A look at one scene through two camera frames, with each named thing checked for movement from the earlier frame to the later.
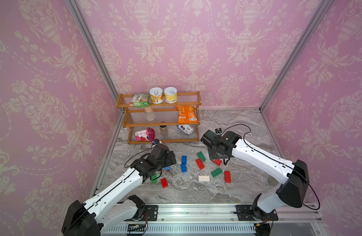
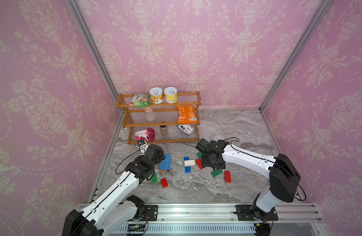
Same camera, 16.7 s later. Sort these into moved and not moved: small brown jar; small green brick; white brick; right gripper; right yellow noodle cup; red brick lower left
Moved: right gripper; white brick
Not moved: red brick lower left; small brown jar; small green brick; right yellow noodle cup
